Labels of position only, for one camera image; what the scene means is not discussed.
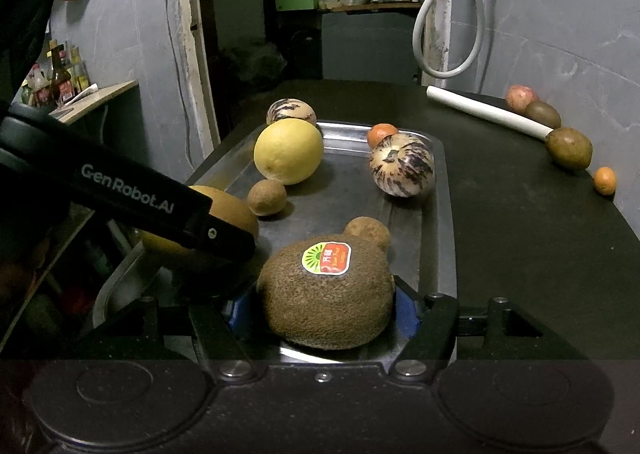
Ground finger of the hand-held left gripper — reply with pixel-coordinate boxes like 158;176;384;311
186;211;259;264

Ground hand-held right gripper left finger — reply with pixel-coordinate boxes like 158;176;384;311
85;284;266;381

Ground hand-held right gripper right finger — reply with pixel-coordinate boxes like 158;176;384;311
388;277;591;381

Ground yellow-green kiwi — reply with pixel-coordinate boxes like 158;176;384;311
140;185;260;260

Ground small brown round fruit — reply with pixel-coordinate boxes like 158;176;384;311
247;179;288;216
343;216;391;252

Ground kiwi with round sticker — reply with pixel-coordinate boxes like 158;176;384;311
257;234;396;351

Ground yellow grapefruit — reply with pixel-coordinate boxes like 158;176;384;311
253;118;325;186

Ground metal tray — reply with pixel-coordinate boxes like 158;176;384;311
92;120;458;365

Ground striped pepino melon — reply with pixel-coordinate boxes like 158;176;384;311
369;131;436;197
266;98;318;127

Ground orange tangerine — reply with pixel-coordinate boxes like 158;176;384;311
367;123;401;151

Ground wooden counter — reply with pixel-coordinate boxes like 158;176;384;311
55;80;139;125

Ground dark sauce bottle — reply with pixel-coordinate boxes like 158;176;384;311
50;42;73;102

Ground pale yellow bottle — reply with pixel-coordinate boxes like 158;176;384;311
70;47;91;92

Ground red label bottle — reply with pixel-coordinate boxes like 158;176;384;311
30;65;53;108

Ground white tube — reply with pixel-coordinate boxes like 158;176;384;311
426;86;553;141

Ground brown kiwi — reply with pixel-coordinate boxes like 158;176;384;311
524;101;562;130
545;127;594;171

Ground small orange kumquat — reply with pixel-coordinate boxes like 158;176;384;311
593;167;617;196

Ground red apple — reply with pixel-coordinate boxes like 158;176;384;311
505;85;540;116

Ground dark cabinet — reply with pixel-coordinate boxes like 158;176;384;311
320;9;421;82

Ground thin wall cable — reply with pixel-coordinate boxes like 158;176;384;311
160;0;194;170

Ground wooden door frame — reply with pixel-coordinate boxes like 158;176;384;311
172;0;221;170

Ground white hose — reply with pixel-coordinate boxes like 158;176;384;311
413;0;487;80

